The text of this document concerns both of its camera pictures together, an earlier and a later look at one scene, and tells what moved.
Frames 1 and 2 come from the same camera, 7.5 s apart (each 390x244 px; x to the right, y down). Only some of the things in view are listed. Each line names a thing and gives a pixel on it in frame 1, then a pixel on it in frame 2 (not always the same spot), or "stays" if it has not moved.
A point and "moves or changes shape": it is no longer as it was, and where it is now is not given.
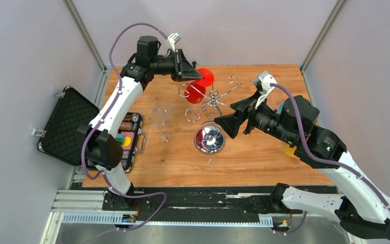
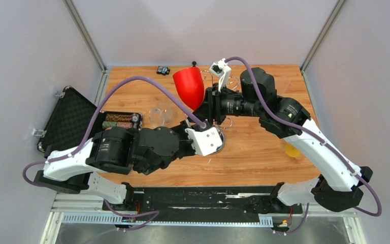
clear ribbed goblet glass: x=166 y=112 stays
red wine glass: x=195 y=91 moves or changes shape
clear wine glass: x=157 y=118 stays
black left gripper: x=181 y=62 -> x=182 y=129
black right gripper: x=230 y=123 -> x=213 y=95
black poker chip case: x=61 y=139 stays
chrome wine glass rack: x=209 y=139 -> x=224 y=81
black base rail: x=197 y=203 stays
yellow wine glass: x=289 y=151 stays
